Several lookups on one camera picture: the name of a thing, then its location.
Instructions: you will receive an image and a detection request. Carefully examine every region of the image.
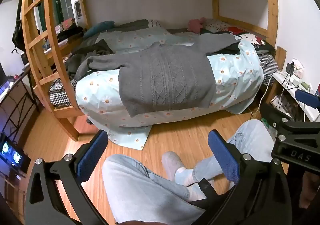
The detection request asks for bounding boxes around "dark grey folded blanket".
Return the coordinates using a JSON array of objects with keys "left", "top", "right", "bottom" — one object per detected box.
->
[{"left": 107, "top": 19, "right": 150, "bottom": 32}]

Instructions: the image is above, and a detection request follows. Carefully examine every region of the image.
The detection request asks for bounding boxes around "person's leg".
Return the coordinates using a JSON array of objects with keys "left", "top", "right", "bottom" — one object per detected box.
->
[
  {"left": 194, "top": 119, "right": 275, "bottom": 183},
  {"left": 102, "top": 154, "right": 207, "bottom": 225}
]

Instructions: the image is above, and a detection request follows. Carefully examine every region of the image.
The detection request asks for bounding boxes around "black hanging bag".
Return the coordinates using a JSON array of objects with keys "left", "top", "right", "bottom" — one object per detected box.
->
[{"left": 11, "top": 0, "right": 40, "bottom": 51}]

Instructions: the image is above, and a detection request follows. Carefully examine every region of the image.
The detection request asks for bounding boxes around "grey slipper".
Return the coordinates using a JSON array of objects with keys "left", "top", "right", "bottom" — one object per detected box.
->
[{"left": 161, "top": 151, "right": 187, "bottom": 182}]

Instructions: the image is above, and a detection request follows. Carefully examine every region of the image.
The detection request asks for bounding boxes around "teal pillow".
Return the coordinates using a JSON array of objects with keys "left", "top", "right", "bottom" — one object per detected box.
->
[{"left": 83, "top": 21, "right": 115, "bottom": 38}]

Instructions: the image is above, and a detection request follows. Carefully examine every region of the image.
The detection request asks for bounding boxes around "floral tissue pack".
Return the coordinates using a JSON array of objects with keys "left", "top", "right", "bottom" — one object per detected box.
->
[{"left": 291, "top": 58, "right": 305, "bottom": 78}]

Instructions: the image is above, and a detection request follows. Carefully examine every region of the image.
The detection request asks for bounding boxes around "pink box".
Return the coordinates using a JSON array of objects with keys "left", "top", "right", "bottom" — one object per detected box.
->
[{"left": 60, "top": 18, "right": 77, "bottom": 29}]

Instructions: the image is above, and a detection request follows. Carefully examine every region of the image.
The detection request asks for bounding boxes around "computer case with lit fans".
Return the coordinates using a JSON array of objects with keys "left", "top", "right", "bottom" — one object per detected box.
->
[{"left": 0, "top": 132, "right": 32, "bottom": 174}]

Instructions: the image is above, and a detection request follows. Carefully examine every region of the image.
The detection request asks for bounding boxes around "dark grey clothes pile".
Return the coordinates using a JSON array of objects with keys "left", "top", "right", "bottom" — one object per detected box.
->
[{"left": 65, "top": 38, "right": 115, "bottom": 80}]

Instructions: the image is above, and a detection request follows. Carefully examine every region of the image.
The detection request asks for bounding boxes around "white cable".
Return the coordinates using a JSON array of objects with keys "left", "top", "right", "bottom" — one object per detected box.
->
[{"left": 251, "top": 75, "right": 273, "bottom": 119}]

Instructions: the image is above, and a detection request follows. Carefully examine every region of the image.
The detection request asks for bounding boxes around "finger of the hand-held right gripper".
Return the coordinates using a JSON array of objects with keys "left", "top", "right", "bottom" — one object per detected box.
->
[
  {"left": 294, "top": 89, "right": 320, "bottom": 110},
  {"left": 259, "top": 102, "right": 293, "bottom": 127}
]

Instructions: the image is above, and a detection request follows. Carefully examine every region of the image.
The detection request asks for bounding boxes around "grey knit sweater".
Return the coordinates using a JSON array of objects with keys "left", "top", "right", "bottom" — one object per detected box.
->
[{"left": 74, "top": 32, "right": 242, "bottom": 117}]

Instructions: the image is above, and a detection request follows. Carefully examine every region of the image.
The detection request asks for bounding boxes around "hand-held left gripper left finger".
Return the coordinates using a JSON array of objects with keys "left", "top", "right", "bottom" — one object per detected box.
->
[{"left": 24, "top": 129, "right": 109, "bottom": 213}]

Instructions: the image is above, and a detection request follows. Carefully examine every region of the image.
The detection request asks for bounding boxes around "light blue floral duvet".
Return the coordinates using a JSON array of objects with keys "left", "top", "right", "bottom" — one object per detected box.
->
[{"left": 75, "top": 27, "right": 265, "bottom": 151}]

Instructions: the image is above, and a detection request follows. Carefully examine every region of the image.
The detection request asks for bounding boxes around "pink plush toy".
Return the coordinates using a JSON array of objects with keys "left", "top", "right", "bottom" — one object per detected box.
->
[{"left": 188, "top": 18, "right": 206, "bottom": 33}]

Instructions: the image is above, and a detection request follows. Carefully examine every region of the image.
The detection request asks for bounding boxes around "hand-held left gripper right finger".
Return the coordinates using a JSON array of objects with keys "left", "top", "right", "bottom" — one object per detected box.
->
[{"left": 207, "top": 129, "right": 293, "bottom": 215}]

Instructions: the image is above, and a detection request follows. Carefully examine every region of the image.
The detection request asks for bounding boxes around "person's left leg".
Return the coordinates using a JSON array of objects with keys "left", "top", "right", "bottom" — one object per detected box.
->
[{"left": 102, "top": 154, "right": 207, "bottom": 225}]

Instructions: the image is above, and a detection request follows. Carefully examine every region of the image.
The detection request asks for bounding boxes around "wooden bunk bed frame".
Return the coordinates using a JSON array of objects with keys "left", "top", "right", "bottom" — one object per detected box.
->
[{"left": 20, "top": 0, "right": 287, "bottom": 141}]

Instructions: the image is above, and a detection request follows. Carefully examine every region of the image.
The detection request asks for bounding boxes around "white floral pillow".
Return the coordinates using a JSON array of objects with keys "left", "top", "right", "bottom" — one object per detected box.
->
[{"left": 204, "top": 19, "right": 232, "bottom": 32}]

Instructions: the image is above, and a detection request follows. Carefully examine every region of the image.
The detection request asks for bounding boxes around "person's right leg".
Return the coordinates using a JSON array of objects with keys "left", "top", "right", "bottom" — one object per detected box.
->
[{"left": 194, "top": 119, "right": 275, "bottom": 183}]

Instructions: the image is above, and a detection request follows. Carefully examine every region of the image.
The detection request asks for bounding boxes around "white sock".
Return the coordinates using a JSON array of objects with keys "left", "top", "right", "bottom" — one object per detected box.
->
[{"left": 174, "top": 167, "right": 200, "bottom": 202}]

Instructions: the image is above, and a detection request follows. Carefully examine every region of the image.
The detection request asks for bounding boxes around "white bedside shelf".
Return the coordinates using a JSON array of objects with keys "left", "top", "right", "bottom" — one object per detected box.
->
[{"left": 271, "top": 70, "right": 320, "bottom": 123}]

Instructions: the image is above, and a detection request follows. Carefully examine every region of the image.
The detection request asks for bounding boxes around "green framed window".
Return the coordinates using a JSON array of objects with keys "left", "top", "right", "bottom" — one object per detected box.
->
[{"left": 37, "top": 0, "right": 73, "bottom": 32}]

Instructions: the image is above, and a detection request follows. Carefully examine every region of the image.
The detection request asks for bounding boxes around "black metal frame table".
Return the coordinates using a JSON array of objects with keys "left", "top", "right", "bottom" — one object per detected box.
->
[{"left": 0, "top": 75, "right": 40, "bottom": 145}]

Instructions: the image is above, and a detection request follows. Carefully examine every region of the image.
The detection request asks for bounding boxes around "person's right hand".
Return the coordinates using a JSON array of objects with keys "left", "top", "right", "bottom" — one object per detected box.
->
[{"left": 299, "top": 172, "right": 320, "bottom": 212}]

